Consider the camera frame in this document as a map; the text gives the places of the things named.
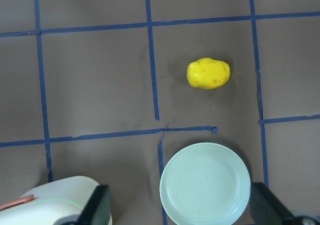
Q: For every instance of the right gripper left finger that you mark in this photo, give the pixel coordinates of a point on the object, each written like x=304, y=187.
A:
x=97, y=211

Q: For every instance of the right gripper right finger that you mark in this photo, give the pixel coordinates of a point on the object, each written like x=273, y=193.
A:
x=266, y=209

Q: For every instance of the white rice cooker pink handle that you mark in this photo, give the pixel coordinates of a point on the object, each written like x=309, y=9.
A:
x=56, y=203

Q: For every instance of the mint green plate near potato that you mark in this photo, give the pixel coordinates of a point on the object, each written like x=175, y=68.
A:
x=205, y=184

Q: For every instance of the yellow toy potato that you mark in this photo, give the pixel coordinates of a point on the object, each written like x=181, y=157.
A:
x=207, y=73

